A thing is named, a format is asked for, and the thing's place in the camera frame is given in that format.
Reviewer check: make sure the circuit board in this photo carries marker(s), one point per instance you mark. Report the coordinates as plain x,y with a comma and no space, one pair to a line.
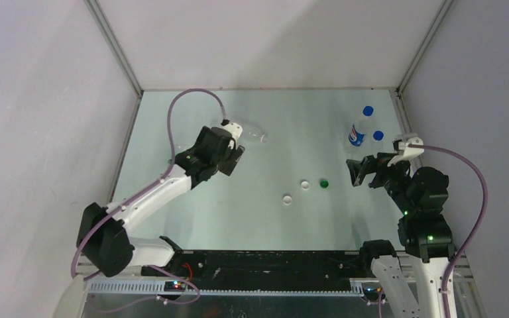
373,295
174,286

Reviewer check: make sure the left circuit board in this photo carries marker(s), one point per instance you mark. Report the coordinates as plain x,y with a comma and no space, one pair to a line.
174,286

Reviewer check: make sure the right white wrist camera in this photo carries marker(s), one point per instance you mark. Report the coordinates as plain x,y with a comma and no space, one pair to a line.
407,147

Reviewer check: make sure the green cap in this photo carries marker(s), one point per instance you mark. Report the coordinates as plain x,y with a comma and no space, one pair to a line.
323,183

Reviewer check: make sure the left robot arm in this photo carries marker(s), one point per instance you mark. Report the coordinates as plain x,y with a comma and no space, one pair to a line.
106,237

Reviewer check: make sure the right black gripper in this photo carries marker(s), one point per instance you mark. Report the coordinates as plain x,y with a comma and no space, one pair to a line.
369,163

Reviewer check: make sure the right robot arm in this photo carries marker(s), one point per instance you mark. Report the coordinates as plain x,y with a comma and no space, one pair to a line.
422,231

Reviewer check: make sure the white cap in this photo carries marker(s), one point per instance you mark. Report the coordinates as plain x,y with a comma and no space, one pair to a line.
304,185
287,200

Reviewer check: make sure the blue cap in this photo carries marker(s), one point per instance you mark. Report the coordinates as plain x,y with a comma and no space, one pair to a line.
377,136
368,111

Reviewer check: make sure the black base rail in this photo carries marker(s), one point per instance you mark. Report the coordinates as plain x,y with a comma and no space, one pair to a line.
275,271

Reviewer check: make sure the Pepsi label clear bottle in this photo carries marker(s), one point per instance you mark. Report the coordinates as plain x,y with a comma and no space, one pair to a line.
357,131

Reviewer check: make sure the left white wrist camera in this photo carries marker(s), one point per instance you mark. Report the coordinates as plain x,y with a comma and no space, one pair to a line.
234,129

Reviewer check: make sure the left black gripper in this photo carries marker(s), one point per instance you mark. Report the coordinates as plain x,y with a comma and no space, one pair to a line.
228,163

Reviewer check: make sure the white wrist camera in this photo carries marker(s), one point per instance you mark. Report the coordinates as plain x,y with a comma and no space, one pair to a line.
234,129
407,147

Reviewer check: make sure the right circuit board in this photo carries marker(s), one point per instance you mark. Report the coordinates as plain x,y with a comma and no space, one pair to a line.
373,295

